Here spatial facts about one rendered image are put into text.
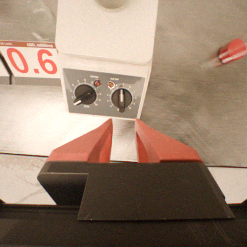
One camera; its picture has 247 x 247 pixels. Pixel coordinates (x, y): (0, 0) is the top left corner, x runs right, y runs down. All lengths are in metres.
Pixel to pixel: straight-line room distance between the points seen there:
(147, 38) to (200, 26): 0.17
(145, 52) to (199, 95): 0.17
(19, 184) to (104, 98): 0.25
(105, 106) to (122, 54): 0.08
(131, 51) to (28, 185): 0.32
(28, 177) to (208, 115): 0.40
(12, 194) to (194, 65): 0.46
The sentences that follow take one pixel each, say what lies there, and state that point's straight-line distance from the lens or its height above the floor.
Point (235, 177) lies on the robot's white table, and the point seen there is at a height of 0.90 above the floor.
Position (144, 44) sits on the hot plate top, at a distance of 0.18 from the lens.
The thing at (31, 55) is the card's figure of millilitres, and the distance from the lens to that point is 0.27.
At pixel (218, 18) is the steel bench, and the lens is 0.37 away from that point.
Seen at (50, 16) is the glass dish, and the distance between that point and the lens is 0.32.
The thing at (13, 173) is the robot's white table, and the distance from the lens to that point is 0.35.
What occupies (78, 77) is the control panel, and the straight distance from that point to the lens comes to 0.20.
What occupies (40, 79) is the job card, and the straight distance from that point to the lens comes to 0.28.
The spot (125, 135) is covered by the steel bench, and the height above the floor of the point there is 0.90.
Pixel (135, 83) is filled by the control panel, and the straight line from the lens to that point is 0.19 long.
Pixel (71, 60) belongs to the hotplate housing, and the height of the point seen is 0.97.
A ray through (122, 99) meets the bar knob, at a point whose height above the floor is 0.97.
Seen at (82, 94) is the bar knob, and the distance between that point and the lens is 0.19.
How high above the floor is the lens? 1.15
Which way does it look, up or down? 82 degrees down
